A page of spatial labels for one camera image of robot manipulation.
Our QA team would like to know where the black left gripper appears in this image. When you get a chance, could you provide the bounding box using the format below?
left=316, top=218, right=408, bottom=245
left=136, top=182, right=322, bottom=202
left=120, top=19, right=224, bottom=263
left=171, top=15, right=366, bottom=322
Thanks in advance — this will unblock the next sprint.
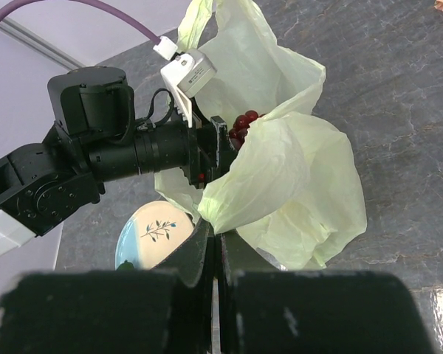
left=134, top=114, right=238, bottom=189

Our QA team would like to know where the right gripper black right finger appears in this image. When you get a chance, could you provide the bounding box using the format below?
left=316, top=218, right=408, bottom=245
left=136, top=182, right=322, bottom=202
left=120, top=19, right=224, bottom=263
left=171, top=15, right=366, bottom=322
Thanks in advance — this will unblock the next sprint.
left=218, top=232, right=435, bottom=353

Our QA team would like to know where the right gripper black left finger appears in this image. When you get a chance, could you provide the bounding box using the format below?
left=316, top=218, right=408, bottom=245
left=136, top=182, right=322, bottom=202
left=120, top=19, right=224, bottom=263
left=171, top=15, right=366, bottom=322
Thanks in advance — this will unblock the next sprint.
left=0, top=221, right=214, bottom=353

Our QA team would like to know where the red grape bunch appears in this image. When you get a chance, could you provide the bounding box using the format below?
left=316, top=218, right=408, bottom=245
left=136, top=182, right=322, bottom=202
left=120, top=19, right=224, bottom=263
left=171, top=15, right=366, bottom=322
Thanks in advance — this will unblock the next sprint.
left=228, top=110, right=265, bottom=150

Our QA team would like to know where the dark green avocado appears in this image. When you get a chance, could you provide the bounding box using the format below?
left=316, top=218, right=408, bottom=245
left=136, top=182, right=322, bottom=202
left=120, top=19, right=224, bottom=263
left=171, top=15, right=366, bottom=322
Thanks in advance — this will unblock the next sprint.
left=117, top=260, right=137, bottom=271

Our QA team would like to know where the light green plastic bag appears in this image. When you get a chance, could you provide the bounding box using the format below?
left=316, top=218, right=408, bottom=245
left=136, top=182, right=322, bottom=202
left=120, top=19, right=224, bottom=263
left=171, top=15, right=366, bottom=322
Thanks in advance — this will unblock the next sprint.
left=154, top=1, right=367, bottom=270

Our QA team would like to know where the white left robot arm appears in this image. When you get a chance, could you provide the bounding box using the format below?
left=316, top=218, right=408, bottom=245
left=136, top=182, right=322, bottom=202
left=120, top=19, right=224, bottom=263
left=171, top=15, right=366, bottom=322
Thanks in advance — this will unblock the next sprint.
left=0, top=66, right=237, bottom=256

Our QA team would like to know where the cream and blue plate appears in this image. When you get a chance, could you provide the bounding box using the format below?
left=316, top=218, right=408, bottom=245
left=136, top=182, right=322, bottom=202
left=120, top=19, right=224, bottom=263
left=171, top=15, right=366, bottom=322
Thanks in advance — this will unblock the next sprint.
left=114, top=201, right=194, bottom=270

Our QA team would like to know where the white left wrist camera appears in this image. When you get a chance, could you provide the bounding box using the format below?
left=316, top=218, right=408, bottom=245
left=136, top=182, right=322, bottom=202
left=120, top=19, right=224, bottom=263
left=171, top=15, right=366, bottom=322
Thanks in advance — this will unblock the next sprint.
left=160, top=49, right=217, bottom=128

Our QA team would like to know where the left aluminium frame rail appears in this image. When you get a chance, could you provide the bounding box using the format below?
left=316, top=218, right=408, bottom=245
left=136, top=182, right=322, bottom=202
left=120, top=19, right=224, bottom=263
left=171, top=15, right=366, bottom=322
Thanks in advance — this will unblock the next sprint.
left=0, top=19, right=84, bottom=70

